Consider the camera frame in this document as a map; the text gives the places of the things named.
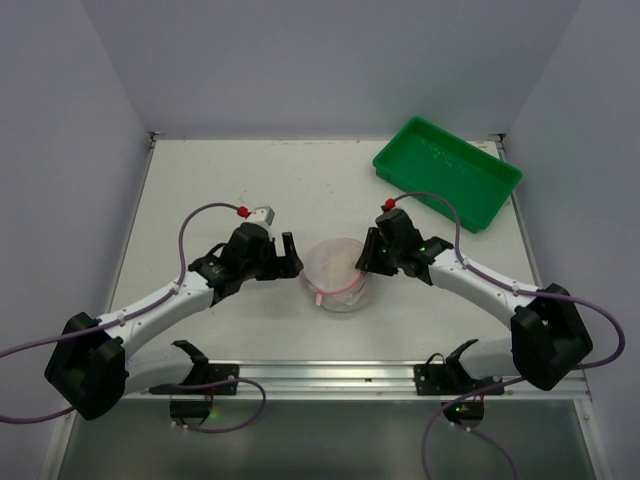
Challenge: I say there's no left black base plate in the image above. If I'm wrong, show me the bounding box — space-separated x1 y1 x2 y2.
148 363 241 397

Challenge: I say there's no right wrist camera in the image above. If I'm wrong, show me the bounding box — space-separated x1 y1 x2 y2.
381 198 396 212

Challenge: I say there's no green plastic tray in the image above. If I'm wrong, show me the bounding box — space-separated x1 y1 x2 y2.
372 117 522 233

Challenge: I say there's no aluminium mounting rail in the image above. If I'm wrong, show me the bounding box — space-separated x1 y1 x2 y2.
62 357 591 401

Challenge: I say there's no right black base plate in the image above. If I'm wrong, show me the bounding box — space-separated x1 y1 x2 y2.
413 352 504 396

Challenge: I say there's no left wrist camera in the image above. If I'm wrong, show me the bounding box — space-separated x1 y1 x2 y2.
236 206 275 230

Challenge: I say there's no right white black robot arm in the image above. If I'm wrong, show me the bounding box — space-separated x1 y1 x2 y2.
356 208 593 393

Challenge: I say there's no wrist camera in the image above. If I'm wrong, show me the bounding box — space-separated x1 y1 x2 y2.
381 198 396 212
236 206 275 230

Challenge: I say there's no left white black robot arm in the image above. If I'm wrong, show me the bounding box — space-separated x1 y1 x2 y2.
45 222 303 420

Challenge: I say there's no white mesh laundry bag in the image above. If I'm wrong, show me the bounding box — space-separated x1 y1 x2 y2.
302 237 373 314

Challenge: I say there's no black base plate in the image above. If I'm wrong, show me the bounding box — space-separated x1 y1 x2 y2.
413 352 504 396
148 363 241 397

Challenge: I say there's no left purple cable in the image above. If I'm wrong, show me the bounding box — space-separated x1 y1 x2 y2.
0 202 266 434

